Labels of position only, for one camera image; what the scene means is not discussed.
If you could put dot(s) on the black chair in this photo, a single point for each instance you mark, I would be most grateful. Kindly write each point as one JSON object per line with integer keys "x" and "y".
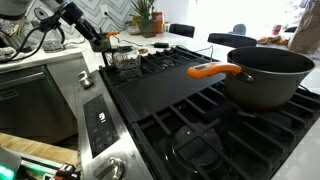
{"x": 231, "y": 40}
{"x": 181, "y": 29}

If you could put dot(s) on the potted green plant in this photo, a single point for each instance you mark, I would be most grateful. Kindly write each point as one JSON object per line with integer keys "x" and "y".
{"x": 143, "y": 10}

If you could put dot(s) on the small transparent glass kettle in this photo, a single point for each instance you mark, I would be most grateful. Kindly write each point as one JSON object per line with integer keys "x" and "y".
{"x": 122, "y": 58}

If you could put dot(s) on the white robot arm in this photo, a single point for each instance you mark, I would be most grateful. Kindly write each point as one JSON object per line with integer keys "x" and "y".
{"x": 61, "y": 9}

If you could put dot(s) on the stainless steel gas stove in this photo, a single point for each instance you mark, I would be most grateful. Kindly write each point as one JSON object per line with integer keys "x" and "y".
{"x": 156, "y": 122}

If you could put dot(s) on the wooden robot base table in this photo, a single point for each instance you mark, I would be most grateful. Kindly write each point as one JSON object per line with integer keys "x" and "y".
{"x": 39, "y": 149}

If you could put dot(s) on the stainless steel dishwasher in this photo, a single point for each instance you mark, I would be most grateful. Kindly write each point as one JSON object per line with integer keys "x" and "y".
{"x": 33, "y": 107}

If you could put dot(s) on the large grey pot orange handle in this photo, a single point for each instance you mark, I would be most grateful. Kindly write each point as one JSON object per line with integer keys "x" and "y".
{"x": 258, "y": 78}

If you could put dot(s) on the small grey pot orange handle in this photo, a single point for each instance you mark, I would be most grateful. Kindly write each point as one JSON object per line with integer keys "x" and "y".
{"x": 104, "y": 42}

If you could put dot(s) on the white kitchen cabinet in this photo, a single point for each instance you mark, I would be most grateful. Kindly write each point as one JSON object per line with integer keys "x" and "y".
{"x": 65, "y": 74}

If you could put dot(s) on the brown paper bag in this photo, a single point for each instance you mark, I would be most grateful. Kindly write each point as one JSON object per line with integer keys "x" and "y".
{"x": 306, "y": 38}

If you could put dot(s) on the round brown coaster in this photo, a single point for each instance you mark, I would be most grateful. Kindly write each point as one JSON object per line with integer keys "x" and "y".
{"x": 143, "y": 51}

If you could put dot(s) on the striped dish cloth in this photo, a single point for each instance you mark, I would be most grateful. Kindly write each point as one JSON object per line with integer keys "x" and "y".
{"x": 6, "y": 52}

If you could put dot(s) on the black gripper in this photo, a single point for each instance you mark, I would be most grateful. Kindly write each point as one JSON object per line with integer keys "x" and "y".
{"x": 82, "y": 25}

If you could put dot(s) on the large electric glass kettle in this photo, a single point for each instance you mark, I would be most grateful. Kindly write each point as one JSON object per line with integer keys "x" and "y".
{"x": 52, "y": 41}

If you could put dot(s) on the orange juice bottle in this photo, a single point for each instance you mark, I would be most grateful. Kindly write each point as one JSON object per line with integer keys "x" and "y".
{"x": 158, "y": 17}

